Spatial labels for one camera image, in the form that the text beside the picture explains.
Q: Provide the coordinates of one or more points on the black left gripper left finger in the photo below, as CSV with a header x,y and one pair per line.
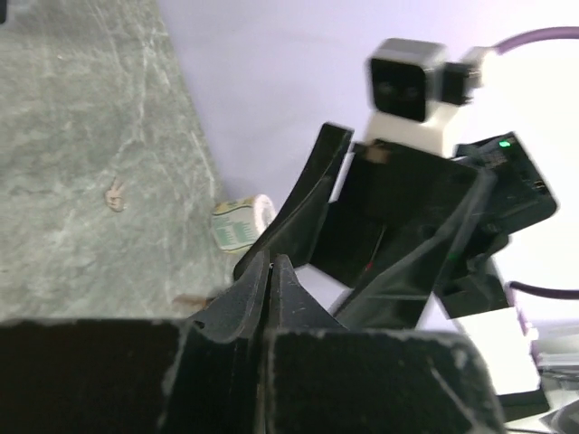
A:
x,y
192,375

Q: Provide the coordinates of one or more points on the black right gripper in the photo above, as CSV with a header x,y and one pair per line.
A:
x,y
401,221

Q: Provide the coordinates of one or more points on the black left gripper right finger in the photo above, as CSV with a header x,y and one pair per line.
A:
x,y
323,378

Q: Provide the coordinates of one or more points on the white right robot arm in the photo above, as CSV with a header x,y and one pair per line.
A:
x,y
474,296

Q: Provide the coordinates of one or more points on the wrapped toilet paper roll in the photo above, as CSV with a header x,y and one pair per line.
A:
x,y
236,225

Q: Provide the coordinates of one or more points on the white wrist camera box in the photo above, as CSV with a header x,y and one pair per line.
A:
x,y
421,98

